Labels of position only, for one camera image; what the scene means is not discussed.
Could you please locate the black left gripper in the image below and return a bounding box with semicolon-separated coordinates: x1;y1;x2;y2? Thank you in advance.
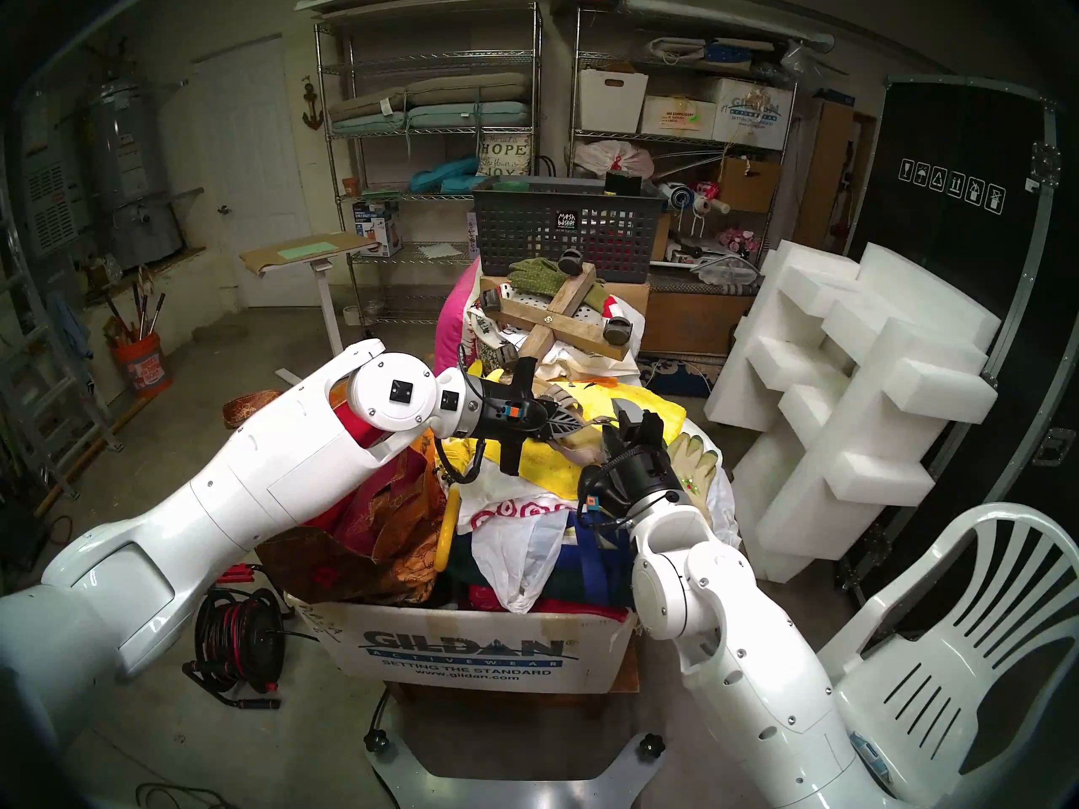
480;356;584;477

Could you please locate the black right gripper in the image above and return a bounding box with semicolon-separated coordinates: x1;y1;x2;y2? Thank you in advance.
603;399;685;519

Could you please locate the tan flower strap sandal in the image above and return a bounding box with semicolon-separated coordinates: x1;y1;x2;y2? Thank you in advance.
535;380;612;471

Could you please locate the yellow towel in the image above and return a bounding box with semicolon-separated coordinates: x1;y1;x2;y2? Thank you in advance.
443;361;688;513

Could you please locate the blue white patterned cloth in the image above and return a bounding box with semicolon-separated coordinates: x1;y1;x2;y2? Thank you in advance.
636;356;717;395

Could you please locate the tan green-tipped garden glove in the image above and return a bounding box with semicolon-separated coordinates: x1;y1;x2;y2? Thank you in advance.
666;432;719;505

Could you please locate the wooden cross caster dolly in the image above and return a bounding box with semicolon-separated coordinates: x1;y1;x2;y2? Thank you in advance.
479;247;639;372

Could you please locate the brown wooden chest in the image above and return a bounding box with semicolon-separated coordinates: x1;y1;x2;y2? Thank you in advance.
641;272;760;357

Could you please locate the pink white pillow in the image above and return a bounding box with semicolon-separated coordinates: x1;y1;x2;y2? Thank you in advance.
436;258;483;374

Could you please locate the white red-target plastic bag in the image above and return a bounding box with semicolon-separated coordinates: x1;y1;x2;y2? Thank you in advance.
459;470;574;616

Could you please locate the green knit glove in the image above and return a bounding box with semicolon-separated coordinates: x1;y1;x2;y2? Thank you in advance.
507;256;612;311

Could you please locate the red fabric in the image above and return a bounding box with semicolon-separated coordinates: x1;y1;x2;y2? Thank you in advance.
468;584;637;621

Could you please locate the dark plastic mesh basket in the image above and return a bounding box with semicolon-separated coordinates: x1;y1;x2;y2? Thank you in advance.
472;175;667;284

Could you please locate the large Gildan activewear carton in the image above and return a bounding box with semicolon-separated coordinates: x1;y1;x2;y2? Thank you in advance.
291;592;646;695

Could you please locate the white foam packing insert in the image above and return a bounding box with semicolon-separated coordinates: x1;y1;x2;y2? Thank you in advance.
704;238;1000;582

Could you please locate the white overbed table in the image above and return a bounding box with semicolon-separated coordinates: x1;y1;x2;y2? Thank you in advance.
240;231;380;387

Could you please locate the blue white product box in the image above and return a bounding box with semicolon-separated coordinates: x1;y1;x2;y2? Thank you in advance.
352;199;403;258

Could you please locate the pale plastic shelf bag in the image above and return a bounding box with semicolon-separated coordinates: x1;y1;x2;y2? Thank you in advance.
573;139;657;180

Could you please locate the teal blue cushion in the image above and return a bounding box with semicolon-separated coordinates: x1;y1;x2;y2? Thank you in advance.
409;156;494;193

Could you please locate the Hope print pillow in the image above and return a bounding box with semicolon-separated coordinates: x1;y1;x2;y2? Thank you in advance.
477;133;534;178

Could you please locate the white labelled cardboard box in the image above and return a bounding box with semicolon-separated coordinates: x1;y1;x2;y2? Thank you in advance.
641;95;717;141

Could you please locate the brown wooden cabinet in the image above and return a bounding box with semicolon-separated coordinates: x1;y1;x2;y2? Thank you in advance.
797;99;878;256

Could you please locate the orange patterned ribbon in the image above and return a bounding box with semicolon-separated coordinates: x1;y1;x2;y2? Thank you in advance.
223;390;283;429

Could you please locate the mint seat cushion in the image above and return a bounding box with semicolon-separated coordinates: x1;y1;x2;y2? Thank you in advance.
330;102;534;134

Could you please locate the small white Gildan box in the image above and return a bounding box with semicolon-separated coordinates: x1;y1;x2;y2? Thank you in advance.
712;77;795;151

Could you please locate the tan seat cushion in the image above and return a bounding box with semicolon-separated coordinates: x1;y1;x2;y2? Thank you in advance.
327;72;532;121

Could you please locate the white plastic chair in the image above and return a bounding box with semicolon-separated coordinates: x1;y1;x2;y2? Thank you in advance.
818;502;1079;804

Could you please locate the white panel door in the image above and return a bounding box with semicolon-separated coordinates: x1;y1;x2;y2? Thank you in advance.
190;36;313;307

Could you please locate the black flight case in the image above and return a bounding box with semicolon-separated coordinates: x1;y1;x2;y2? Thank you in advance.
843;74;1065;564

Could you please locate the orange plastic bucket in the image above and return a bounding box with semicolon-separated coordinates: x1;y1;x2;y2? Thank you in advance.
114;331;172;395

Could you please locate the grey water heater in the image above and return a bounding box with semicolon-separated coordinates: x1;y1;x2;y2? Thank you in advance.
80;78;185;269

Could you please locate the aluminium ladder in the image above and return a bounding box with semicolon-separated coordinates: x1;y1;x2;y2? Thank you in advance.
0;217;119;496

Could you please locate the grey furnace unit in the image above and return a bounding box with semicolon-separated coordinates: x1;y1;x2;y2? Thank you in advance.
21;154;77;256

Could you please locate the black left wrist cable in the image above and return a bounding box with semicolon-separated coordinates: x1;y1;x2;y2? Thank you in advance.
434;432;486;485

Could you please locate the yellow plastic handle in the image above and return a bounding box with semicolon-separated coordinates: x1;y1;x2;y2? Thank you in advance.
434;487;460;574

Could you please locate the chrome wire shelf rack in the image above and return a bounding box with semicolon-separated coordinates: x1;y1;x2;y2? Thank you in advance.
314;0;543;326
569;5;797;256

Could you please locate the white handled storage bin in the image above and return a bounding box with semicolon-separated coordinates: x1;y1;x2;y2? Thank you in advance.
579;68;650;134

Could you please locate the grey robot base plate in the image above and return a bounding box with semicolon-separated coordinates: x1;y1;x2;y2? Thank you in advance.
364;706;667;809

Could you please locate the red black cord reel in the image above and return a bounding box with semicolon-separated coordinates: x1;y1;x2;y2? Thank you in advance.
184;563;287;712

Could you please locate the red floor cord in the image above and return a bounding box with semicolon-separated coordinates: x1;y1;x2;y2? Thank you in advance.
13;512;77;589

